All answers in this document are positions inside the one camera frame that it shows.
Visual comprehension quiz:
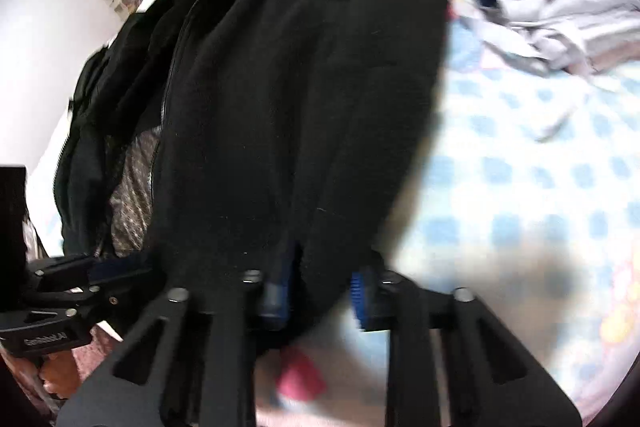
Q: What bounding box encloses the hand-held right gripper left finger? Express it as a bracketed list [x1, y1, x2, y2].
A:
[55, 252, 301, 427]

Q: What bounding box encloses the blue checked cartoon blanket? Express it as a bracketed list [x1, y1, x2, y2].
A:
[25, 0, 640, 408]

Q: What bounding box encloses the pale pink folded garment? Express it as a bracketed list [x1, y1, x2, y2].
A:
[565, 52, 640, 80]

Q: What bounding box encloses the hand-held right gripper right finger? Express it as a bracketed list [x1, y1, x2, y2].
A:
[350, 264, 583, 427]

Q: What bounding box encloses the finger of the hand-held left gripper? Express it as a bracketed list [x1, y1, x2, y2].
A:
[27, 254, 157, 294]
[30, 286, 121, 324]

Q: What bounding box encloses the person's left hand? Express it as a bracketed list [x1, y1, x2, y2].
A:
[39, 349, 81, 400]

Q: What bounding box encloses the black fleece zip jacket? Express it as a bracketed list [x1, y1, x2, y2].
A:
[52, 0, 451, 348]

